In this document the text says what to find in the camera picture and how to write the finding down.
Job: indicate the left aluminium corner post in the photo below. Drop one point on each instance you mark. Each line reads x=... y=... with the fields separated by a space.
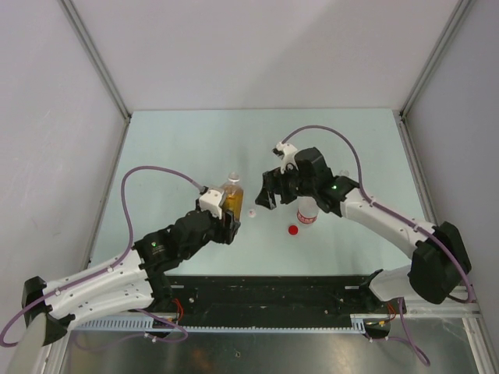
x=88 y=45

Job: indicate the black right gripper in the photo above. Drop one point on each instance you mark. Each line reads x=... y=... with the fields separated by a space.
x=274 y=178

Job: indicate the red bottle cap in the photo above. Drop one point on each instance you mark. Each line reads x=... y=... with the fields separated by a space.
x=293 y=230

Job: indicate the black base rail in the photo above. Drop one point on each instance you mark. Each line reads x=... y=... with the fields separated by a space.
x=271 y=302

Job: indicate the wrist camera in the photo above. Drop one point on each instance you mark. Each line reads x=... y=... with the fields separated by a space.
x=212 y=201
x=286 y=153

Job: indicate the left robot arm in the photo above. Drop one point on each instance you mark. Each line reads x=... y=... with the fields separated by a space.
x=134 y=280

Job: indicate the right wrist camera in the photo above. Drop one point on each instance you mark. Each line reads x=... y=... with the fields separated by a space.
x=286 y=153

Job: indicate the right aluminium corner post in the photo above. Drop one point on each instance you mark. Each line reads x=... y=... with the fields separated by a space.
x=443 y=43

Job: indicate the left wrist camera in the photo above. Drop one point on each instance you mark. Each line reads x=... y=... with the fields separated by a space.
x=212 y=201

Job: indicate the aluminium corner post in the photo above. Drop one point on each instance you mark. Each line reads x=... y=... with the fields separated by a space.
x=443 y=43
x=88 y=45

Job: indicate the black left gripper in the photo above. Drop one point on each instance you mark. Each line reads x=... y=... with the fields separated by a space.
x=224 y=234

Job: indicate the clear red-label water bottle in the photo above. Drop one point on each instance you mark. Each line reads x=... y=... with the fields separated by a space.
x=307 y=211

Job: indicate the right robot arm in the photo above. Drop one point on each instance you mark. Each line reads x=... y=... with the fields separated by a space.
x=439 y=261

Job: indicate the amber tea bottle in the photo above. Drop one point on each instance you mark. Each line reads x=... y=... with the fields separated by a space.
x=233 y=195

